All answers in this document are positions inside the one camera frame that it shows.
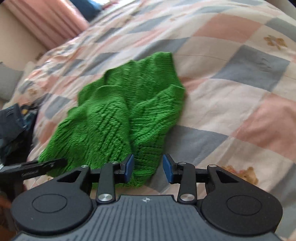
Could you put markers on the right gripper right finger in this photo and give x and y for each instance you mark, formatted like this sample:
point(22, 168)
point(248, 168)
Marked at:
point(184, 174)

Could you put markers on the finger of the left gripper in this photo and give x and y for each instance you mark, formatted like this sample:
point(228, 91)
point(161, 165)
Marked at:
point(55, 163)

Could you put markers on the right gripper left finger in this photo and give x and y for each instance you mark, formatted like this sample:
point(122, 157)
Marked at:
point(111, 174)

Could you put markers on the green knitted vest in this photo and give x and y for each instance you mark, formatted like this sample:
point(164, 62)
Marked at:
point(129, 110)

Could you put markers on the dark clothes pile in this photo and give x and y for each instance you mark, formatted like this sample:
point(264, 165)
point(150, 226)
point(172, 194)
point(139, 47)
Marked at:
point(17, 150)

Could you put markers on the person's right hand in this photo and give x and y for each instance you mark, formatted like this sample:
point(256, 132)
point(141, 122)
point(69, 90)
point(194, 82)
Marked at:
point(4, 202)

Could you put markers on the blue denim jeans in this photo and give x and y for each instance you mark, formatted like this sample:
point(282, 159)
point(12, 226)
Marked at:
point(11, 122)

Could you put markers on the grey pillow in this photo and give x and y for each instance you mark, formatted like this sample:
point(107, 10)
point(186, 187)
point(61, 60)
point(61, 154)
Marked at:
point(9, 79)

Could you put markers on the checkered bear bed quilt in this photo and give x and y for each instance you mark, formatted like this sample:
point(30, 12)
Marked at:
point(236, 60)

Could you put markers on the pink curtain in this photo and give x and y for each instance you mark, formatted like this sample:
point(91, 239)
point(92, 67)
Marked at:
point(52, 22)

